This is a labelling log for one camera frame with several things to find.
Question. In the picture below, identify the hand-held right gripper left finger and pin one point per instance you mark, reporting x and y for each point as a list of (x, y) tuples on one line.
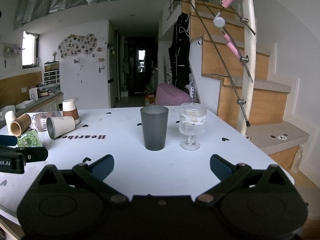
[(103, 167)]

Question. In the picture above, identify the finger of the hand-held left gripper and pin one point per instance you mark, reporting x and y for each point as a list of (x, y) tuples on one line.
[(36, 154), (7, 140)]

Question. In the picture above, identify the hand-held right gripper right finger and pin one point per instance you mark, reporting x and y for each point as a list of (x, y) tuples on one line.
[(220, 167)]

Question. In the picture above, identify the green printed cup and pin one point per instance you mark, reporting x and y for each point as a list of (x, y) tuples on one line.
[(28, 139)]

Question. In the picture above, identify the bamboo cup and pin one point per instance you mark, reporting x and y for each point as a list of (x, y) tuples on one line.
[(20, 126)]

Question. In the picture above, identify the ribbed pink glass cup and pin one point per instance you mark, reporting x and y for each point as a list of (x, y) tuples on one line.
[(41, 121)]

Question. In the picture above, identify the cream cup with metal inside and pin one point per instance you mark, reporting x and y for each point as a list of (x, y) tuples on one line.
[(63, 126)]

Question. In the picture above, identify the brown and white paper cup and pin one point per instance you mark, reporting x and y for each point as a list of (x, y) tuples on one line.
[(71, 111)]

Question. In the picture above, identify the grey plastic cup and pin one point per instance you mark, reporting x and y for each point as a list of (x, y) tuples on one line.
[(154, 130)]

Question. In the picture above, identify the flat white box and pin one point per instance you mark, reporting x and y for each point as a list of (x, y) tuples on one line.
[(25, 104)]

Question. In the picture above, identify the kitchen counter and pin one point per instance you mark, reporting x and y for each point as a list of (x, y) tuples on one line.
[(37, 103)]

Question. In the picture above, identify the ribbed glass goblet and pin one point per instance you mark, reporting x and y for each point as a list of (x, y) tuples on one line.
[(192, 123)]

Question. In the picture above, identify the small white appliance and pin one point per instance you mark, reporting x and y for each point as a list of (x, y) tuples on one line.
[(34, 93)]

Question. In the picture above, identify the small drawer organizer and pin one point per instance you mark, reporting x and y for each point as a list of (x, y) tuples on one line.
[(52, 76)]

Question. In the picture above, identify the clear plastic bottle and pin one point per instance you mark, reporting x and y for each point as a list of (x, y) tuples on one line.
[(298, 158)]

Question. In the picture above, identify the wooden staircase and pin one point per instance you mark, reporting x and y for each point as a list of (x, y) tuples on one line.
[(265, 97)]

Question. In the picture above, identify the pink beanbag sofa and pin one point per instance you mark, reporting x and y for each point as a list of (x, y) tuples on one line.
[(170, 95)]

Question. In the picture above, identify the window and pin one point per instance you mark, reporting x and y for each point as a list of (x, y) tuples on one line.
[(28, 51)]

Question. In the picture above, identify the cloud-shaped photo board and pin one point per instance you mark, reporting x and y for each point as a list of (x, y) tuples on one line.
[(77, 45)]

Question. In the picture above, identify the black hanging coat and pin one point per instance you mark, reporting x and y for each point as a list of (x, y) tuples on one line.
[(178, 55)]

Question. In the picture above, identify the round white disc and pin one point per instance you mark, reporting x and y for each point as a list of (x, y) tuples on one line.
[(219, 22)]

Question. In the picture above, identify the white stair post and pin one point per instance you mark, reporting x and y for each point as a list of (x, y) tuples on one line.
[(248, 62)]

